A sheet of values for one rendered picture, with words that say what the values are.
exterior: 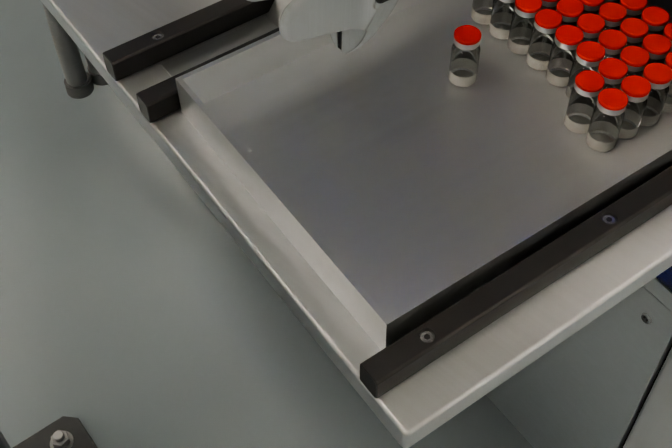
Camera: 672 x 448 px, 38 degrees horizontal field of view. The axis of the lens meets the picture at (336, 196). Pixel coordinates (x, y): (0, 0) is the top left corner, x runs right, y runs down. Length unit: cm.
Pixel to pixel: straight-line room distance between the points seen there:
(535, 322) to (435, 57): 25
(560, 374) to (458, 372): 68
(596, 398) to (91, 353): 85
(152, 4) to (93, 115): 120
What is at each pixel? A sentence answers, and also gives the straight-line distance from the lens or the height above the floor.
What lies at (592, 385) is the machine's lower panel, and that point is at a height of 35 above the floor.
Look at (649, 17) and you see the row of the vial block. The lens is 78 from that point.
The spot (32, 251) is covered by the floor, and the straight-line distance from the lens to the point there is 184.
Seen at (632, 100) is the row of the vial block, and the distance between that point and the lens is 72.
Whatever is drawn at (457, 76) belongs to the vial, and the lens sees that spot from 75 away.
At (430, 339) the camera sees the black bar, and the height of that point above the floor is 90.
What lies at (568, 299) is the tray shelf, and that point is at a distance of 65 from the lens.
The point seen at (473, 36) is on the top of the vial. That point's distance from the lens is 74.
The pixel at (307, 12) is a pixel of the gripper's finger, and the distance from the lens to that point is 42.
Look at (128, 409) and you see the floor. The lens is 162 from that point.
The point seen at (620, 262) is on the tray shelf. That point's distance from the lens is 67.
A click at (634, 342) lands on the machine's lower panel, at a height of 49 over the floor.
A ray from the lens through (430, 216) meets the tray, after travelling 67.
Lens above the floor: 141
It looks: 50 degrees down
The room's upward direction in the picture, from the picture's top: 1 degrees counter-clockwise
